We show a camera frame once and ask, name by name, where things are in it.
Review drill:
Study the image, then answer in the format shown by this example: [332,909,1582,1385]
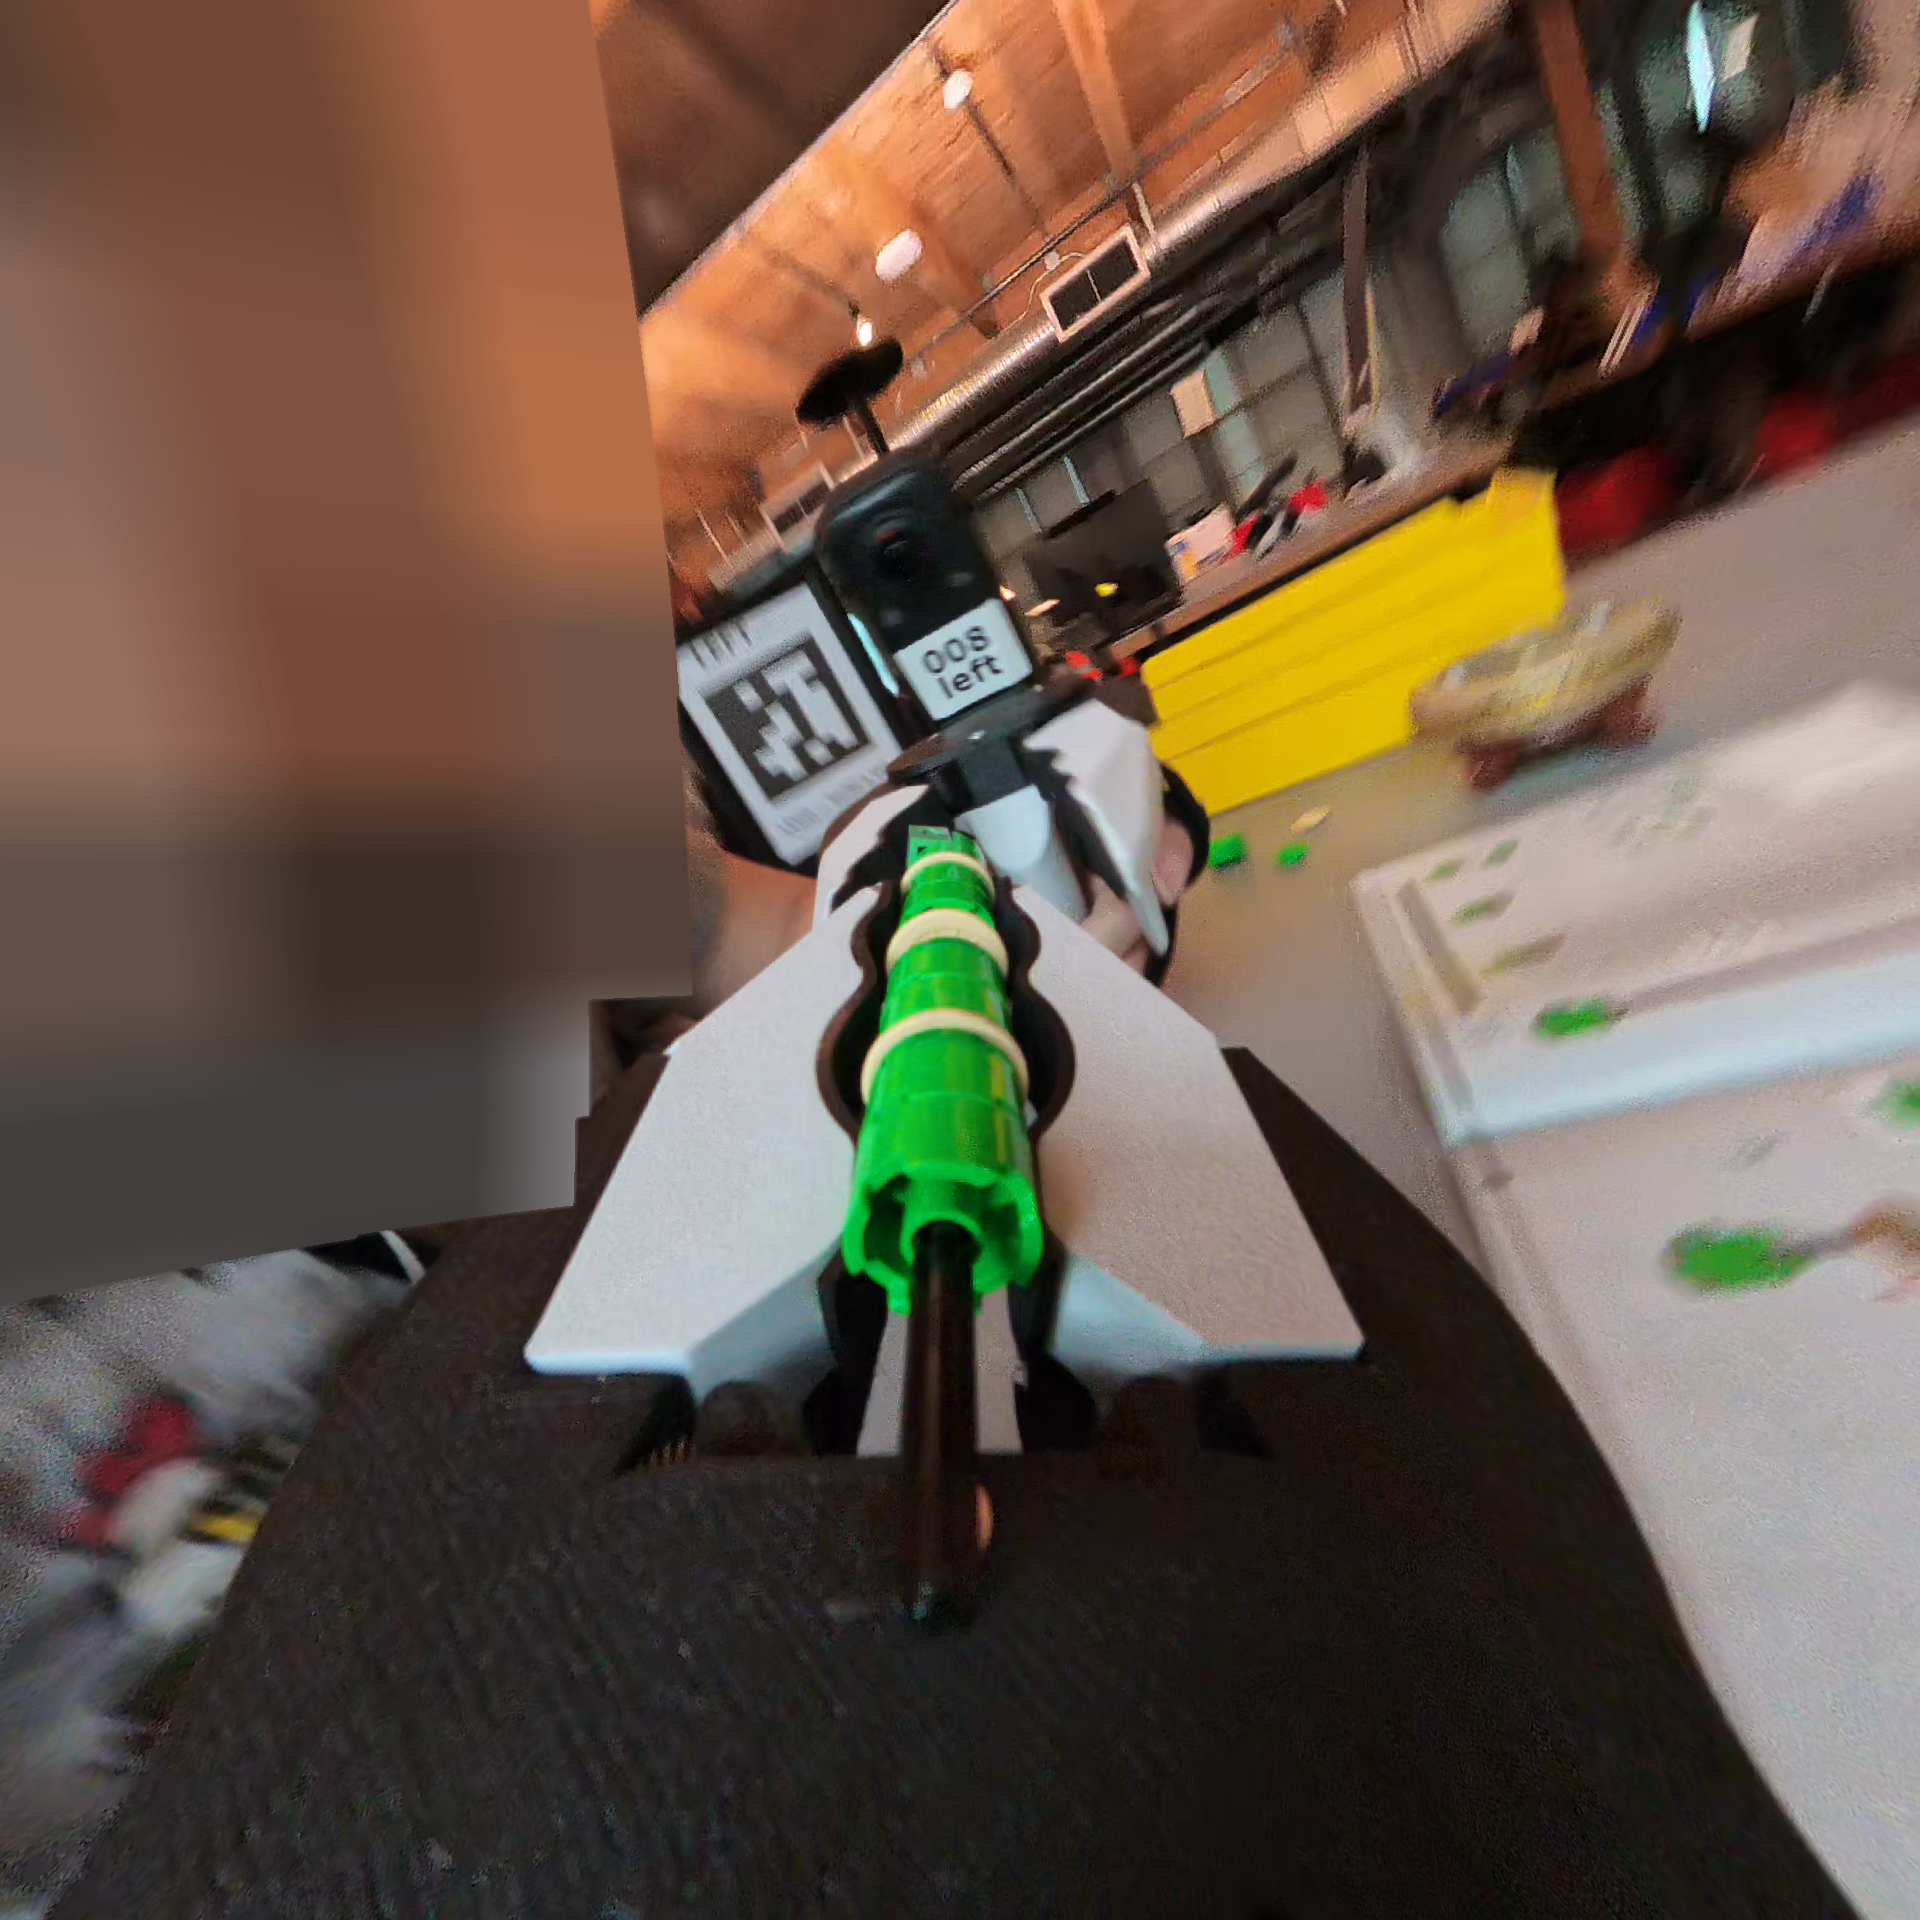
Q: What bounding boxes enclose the black metal rod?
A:
[896,1222,995,1631]

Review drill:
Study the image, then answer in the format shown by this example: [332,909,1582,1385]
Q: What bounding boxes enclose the red crate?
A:
[1750,373,1910,484]

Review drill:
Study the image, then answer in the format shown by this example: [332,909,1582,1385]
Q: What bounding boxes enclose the yellow plastic bin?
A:
[1140,468,1565,820]

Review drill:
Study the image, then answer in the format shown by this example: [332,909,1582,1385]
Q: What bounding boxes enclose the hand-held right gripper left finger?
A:
[525,815,905,1382]

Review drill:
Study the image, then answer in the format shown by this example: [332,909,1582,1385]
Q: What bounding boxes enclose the black round ceiling lamp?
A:
[793,340,908,454]

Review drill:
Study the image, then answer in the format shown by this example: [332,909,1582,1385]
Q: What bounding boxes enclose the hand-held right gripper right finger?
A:
[1005,885,1366,1368]

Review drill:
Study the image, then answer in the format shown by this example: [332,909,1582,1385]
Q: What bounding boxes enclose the white instruction sheet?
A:
[1447,1034,1920,1920]
[1347,679,1920,1145]

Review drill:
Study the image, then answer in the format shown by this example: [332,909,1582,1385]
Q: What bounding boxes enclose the gold disc toy on stand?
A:
[1408,596,1685,792]

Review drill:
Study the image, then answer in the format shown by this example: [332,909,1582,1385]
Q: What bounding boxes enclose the black monitor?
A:
[1016,478,1176,620]

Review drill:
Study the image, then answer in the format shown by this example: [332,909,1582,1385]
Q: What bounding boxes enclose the storage shelf rack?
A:
[1424,0,1920,458]

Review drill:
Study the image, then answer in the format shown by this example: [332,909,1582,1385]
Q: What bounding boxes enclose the person's left hand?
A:
[1077,809,1204,990]

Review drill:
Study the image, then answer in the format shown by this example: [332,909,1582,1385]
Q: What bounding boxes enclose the silver air duct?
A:
[921,157,1359,473]

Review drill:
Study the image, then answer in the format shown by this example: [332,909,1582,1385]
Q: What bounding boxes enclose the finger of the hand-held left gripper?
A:
[959,784,1094,921]
[1036,696,1182,965]

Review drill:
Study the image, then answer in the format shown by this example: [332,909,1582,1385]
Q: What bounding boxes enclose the green toy pieces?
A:
[836,820,1047,1326]

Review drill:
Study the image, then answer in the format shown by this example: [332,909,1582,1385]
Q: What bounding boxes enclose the grey desk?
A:
[1153,433,1920,1920]

